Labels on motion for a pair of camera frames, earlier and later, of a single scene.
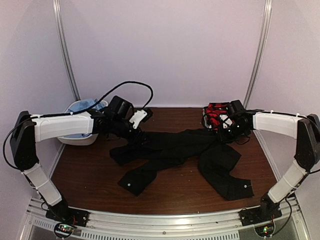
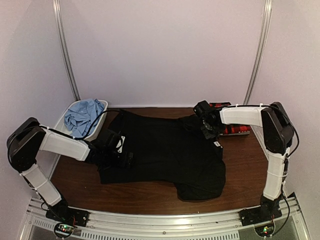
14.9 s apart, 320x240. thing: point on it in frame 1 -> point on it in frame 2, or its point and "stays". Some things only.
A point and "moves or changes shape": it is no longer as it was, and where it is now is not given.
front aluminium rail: (291, 224) stays
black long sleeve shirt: (150, 152) moves or changes shape
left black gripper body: (135, 139) -> (121, 162)
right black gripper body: (231, 135) -> (211, 133)
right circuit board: (265, 229) stays
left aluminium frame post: (56, 7) stays
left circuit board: (63, 230) stays
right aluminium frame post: (267, 9) stays
